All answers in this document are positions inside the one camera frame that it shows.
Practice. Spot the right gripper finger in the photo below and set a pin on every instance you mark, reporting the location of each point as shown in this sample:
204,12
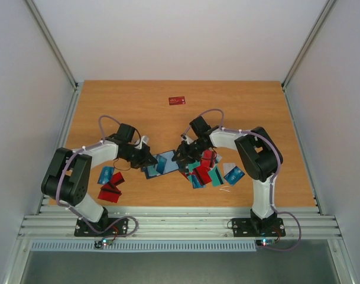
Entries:
185,161
178,155

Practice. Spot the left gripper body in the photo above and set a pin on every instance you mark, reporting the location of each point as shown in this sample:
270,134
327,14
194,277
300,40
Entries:
138,157

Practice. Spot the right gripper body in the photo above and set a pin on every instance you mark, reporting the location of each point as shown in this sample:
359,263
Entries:
185,151

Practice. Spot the dark blue card holder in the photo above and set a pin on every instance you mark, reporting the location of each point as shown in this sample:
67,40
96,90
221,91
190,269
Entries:
170,166

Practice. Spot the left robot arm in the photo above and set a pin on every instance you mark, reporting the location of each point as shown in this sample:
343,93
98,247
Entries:
67,177

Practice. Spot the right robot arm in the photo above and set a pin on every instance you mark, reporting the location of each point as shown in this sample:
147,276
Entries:
260,158

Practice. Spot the teal card pile left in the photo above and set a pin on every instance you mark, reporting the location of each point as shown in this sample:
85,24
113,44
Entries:
191,166

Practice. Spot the red card pile centre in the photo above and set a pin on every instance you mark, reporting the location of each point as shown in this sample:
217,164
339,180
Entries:
208,159

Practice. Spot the red card left upper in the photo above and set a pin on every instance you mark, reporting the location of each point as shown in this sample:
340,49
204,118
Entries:
115,180

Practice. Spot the blue VIP card left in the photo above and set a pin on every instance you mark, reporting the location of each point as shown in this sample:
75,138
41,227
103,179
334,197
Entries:
105,175

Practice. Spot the blue vip card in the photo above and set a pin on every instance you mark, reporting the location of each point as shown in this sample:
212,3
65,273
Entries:
234,176
105,175

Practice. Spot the teal card black stripe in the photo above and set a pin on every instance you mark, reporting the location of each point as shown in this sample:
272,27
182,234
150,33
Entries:
216,177

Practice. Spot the white card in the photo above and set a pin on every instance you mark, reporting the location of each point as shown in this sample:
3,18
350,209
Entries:
227,167

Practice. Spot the blue VIP card right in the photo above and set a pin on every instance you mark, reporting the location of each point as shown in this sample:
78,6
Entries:
234,176

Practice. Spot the lone red card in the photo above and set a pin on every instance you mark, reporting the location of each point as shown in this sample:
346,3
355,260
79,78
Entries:
177,100

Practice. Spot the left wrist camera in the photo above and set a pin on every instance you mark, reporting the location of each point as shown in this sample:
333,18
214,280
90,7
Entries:
141,142

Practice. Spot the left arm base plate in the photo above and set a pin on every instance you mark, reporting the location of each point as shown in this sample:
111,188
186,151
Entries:
101,229

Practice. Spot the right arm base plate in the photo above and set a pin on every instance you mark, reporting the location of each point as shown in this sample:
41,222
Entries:
247,227

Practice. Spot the grey cable duct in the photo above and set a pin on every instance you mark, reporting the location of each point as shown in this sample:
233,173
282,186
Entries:
145,246

